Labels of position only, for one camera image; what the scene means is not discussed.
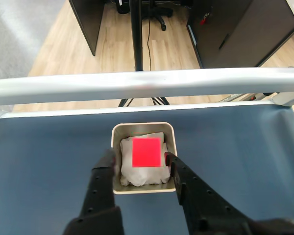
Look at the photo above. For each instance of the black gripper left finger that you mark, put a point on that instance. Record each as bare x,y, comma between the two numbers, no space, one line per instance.
98,191

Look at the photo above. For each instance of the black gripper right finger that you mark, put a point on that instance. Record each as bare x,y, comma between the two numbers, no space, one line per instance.
205,203

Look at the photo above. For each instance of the red cube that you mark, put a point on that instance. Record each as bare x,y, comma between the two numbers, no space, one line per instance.
146,153

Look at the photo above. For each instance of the square metal box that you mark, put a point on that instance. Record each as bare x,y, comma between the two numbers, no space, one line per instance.
137,190

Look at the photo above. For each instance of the white cloth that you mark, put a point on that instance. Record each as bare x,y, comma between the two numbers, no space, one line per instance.
147,175

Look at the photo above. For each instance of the dark blue-grey table mat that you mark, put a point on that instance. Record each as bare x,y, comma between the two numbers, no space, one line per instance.
39,159

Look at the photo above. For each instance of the black stand with legs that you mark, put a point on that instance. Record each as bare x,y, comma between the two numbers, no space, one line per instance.
136,36

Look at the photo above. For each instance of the dark desk panel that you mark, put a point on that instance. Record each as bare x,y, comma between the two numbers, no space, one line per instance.
88,24

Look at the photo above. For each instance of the dark grey cabinet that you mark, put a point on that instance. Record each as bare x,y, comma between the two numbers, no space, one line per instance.
235,36

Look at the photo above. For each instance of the red key tag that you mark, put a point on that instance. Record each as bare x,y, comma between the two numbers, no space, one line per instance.
203,19

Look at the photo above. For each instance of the black office chair base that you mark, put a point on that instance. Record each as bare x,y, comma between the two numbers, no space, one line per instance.
159,12

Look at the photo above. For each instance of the silver table rail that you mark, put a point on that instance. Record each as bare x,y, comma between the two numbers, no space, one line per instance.
137,84

